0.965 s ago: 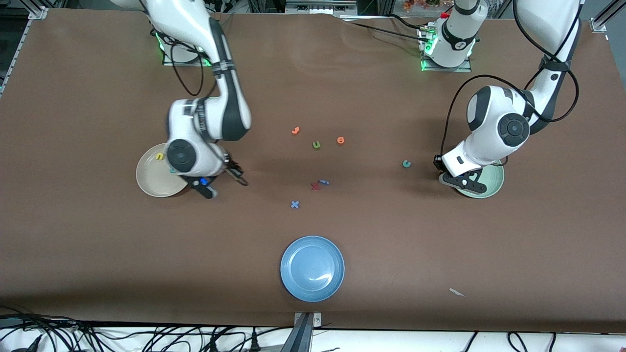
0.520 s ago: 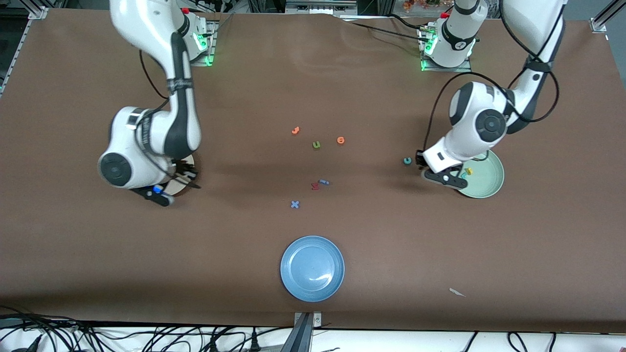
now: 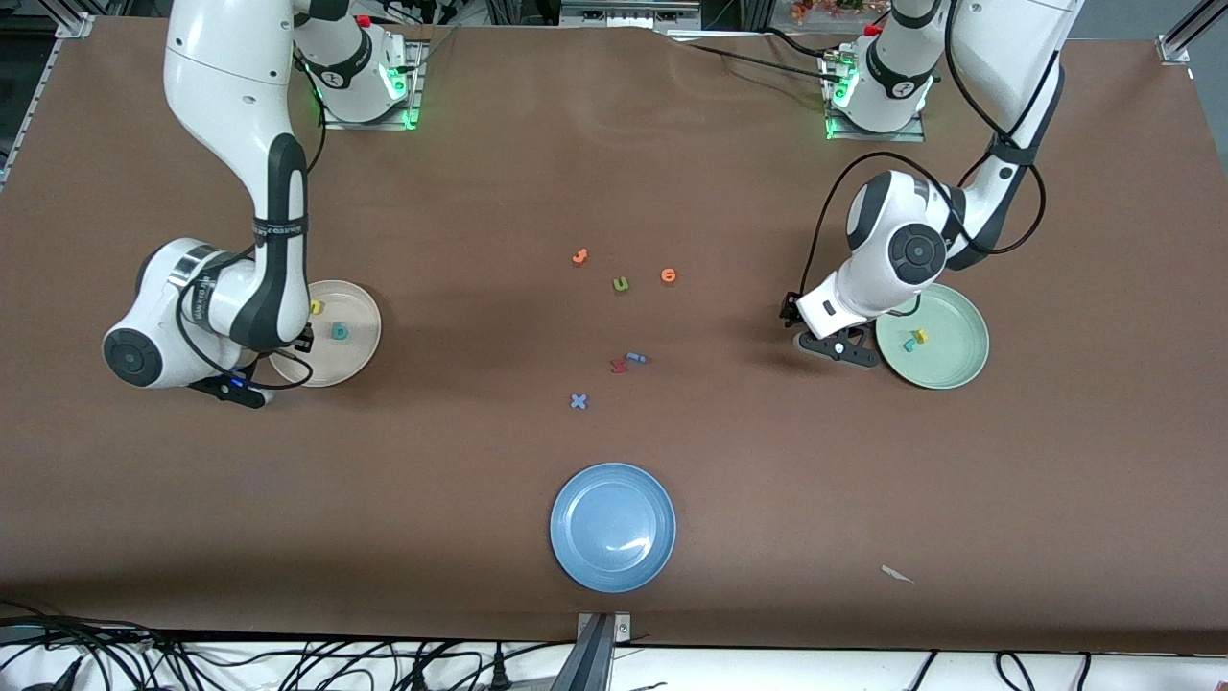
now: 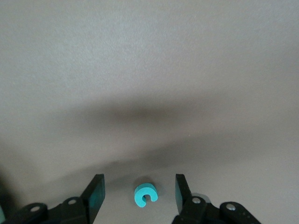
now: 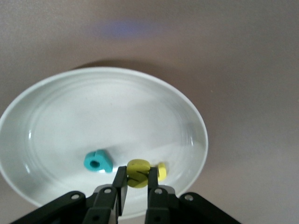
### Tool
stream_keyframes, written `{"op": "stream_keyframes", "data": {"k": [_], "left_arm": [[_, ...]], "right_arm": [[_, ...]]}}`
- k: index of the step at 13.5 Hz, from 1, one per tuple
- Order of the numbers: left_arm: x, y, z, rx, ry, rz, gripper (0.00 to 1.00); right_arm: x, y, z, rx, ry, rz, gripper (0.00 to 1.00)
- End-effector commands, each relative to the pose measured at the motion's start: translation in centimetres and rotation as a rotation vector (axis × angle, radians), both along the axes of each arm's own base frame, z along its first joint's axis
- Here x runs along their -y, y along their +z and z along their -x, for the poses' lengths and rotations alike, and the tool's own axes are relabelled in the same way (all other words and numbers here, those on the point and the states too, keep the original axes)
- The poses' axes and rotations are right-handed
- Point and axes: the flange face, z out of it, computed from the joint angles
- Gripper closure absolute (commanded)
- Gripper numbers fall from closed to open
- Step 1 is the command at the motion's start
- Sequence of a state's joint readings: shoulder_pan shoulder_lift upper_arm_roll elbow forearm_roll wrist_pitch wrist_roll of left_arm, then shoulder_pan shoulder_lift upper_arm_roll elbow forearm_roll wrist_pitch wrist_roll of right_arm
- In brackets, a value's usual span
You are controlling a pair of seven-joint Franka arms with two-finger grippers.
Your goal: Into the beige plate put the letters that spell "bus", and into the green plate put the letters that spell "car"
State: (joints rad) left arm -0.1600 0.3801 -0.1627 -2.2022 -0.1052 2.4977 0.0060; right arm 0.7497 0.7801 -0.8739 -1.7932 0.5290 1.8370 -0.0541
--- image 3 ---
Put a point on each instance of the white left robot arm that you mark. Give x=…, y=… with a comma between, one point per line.
x=1007, y=38

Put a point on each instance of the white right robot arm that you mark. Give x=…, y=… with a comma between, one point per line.
x=225, y=77

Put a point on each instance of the beige brown plate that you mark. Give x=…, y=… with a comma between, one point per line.
x=350, y=360

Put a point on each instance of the light green plate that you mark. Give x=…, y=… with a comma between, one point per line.
x=950, y=360

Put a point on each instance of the brown table cover sheet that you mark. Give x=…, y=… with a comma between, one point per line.
x=863, y=480

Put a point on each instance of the blue plate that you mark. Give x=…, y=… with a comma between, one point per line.
x=613, y=527

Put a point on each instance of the white paper scrap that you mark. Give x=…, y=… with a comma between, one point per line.
x=897, y=574

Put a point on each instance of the orange artificial flowers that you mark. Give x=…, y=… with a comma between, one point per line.
x=825, y=8

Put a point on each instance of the grey metal box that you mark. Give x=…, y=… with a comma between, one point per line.
x=628, y=14

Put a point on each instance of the aluminium corner profile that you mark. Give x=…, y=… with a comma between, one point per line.
x=1185, y=38
x=75, y=25

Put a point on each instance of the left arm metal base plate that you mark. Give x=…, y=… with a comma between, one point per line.
x=911, y=136

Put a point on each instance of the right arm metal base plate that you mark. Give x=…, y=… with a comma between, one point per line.
x=331, y=123

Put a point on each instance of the silver camera mount bracket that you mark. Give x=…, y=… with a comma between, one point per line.
x=622, y=629

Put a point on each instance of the dark camera mount pole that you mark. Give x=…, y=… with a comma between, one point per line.
x=585, y=662

